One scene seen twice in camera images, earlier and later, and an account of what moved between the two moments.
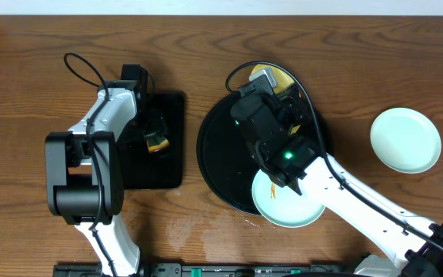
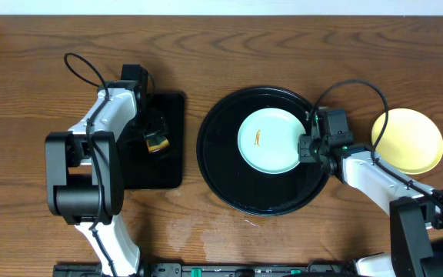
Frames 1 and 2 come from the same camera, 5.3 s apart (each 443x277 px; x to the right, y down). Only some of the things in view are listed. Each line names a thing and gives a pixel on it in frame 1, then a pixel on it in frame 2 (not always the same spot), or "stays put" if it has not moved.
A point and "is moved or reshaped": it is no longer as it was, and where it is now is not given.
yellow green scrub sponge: [156, 143] stays put
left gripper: [156, 127] stays put
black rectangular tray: [164, 168] stays put
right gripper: [292, 102] to [303, 145]
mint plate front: [283, 205] is moved or reshaped
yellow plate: [283, 78] to [412, 142]
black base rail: [209, 270] stays put
